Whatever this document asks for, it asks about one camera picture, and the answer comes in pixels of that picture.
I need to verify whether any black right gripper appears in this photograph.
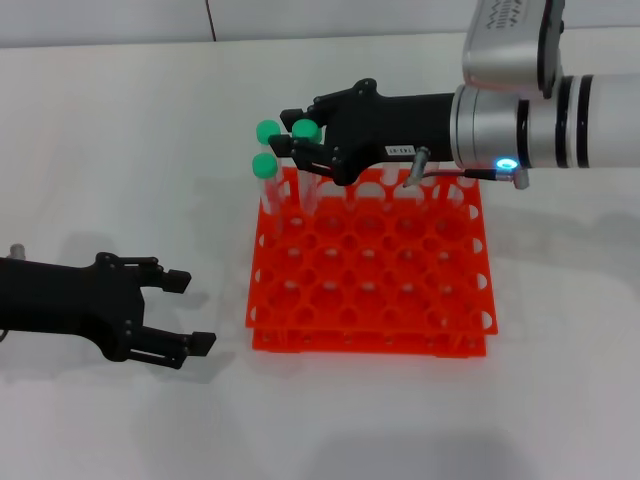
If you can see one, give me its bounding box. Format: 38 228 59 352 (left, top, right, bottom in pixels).
268 78 459 187

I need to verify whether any orange test tube rack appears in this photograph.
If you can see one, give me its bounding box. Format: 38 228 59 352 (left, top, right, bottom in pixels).
244 166 500 359

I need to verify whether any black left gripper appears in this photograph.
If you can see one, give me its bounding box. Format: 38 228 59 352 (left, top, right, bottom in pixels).
0 252 217 371

